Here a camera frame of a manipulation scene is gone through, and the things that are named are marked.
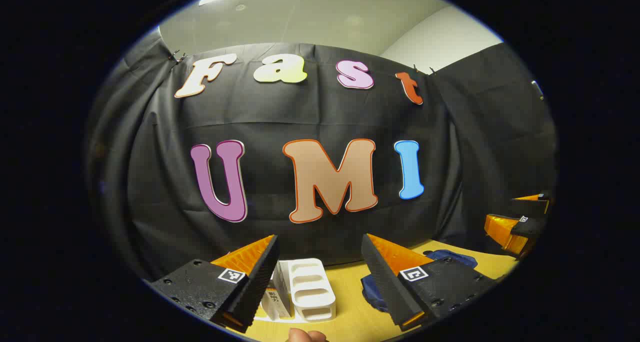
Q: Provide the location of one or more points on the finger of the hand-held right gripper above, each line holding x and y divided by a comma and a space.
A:
532, 227
532, 207

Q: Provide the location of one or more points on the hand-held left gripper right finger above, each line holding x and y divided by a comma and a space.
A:
387, 282

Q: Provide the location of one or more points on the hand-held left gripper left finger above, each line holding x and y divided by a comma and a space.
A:
257, 282

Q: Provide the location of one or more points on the white bookshelf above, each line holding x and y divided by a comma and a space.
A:
310, 292

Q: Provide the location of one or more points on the blue schoolbag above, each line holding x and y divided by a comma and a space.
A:
450, 258

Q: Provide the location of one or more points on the black backdrop cloth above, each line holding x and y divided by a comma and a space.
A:
280, 111

